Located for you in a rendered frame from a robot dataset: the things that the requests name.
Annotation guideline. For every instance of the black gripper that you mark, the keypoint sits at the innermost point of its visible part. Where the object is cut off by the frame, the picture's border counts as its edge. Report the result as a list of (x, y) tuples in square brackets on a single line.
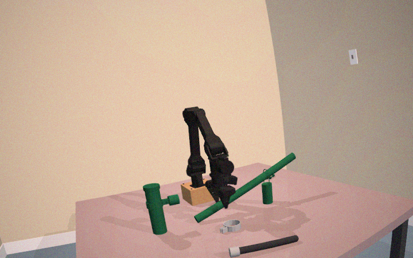
[(217, 189)]

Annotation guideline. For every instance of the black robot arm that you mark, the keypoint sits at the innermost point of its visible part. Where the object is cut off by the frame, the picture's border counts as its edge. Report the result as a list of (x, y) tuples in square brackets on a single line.
[(213, 146)]

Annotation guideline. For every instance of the grey metal ring clamp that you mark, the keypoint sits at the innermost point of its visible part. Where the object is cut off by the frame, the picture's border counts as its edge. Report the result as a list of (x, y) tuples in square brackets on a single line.
[(227, 228)]

